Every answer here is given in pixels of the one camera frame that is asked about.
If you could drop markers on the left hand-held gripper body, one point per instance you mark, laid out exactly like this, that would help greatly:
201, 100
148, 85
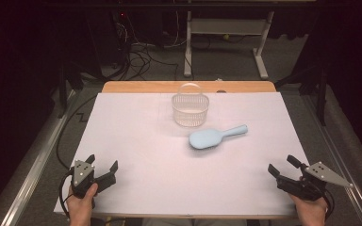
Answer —
81, 172

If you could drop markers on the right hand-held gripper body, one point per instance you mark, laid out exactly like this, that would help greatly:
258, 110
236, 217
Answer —
308, 188

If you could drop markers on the light blue hairbrush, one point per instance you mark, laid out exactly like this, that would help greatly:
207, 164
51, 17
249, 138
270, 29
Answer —
204, 138

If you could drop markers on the white plastic basket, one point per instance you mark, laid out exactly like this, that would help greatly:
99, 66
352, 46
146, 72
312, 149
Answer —
190, 116

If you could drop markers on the person's right hand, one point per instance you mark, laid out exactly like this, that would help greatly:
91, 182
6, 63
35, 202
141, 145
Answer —
311, 213

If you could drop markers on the person's left hand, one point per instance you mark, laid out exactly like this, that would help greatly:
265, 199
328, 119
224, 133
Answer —
80, 210

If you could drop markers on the white table mat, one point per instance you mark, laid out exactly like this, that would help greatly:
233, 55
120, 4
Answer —
138, 141

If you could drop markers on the black metal stand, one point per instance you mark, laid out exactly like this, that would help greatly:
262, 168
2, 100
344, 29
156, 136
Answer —
63, 94
321, 100

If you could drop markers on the small yellow object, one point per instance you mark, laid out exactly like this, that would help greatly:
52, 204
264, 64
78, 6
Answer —
226, 36

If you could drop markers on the aluminium floor rail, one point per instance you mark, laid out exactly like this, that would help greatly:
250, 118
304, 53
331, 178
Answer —
34, 166
333, 144

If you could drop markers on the white metal desk frame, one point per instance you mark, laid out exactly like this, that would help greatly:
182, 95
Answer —
226, 26

